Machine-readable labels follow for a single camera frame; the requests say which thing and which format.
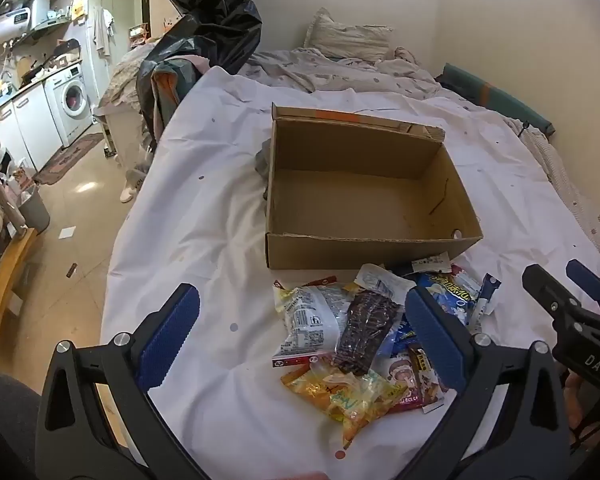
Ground orange green bag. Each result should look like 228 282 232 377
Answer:
150 57 211 136

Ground green rolled mat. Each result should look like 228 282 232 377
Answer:
437 62 556 138

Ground patterned floor rug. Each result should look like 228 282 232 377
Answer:
32 132 103 186

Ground blue snack packet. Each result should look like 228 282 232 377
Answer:
380 317 421 361

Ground floral quilt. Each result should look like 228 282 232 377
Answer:
100 42 156 108

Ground white hanging towel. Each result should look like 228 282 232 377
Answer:
92 5 115 56

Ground black garbage bag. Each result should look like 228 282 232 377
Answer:
136 0 263 146

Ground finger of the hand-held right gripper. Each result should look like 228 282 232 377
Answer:
522 263 591 333
566 258 600 320

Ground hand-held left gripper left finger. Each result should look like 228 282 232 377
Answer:
34 282 208 480

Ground person's dark trouser leg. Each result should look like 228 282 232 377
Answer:
0 367 43 480

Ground slim white blue packet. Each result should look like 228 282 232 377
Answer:
467 273 502 332

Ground white kitchen appliance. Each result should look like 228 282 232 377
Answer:
0 0 51 41

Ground dark transparent snack packet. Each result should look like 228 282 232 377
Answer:
330 290 401 376

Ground grey trash bin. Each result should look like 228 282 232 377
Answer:
17 185 51 233

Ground yellow green snack packet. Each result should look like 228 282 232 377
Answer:
325 370 408 451

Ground beige pillow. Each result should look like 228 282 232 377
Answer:
304 7 395 61

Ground white grey snack packet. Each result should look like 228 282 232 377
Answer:
272 282 353 361

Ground white washing machine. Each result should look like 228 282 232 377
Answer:
44 62 95 148

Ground red white snack packet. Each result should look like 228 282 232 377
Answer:
385 350 446 413

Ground white slippers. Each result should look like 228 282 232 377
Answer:
120 170 146 203

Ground blue white chips packet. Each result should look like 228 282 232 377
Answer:
415 270 481 328

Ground orange yellow snack packet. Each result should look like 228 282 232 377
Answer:
280 364 341 411

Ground brown cardboard box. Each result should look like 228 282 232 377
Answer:
265 102 484 271

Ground white kitchen cabinets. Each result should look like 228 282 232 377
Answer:
0 82 63 171

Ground wooden chair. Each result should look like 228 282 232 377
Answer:
0 227 38 356

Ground rumpled beige duvet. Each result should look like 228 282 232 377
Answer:
240 46 441 101

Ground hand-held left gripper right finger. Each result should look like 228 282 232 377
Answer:
404 284 572 480

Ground black white snack packet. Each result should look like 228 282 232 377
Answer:
407 254 452 277

